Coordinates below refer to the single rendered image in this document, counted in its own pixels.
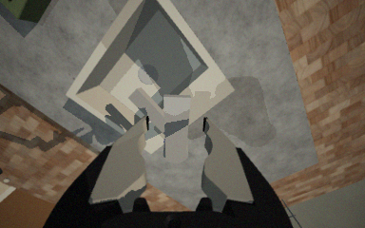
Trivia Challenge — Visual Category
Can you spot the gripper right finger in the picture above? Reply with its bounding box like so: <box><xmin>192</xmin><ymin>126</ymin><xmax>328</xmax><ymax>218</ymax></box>
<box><xmin>202</xmin><ymin>117</ymin><xmax>293</xmax><ymax>228</ymax></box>

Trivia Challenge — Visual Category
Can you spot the beige rectangular sink basin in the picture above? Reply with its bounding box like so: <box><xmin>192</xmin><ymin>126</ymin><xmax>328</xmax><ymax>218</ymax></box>
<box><xmin>66</xmin><ymin>0</ymin><xmax>235</xmax><ymax>134</ymax></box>

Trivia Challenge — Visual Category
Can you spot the grey mixer tap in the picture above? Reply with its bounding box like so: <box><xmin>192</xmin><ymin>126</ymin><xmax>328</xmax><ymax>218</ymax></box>
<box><xmin>128</xmin><ymin>87</ymin><xmax>191</xmax><ymax>163</ymax></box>

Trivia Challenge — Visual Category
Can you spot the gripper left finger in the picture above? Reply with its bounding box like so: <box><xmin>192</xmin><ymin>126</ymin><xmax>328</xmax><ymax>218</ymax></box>
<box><xmin>43</xmin><ymin>115</ymin><xmax>149</xmax><ymax>228</ymax></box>

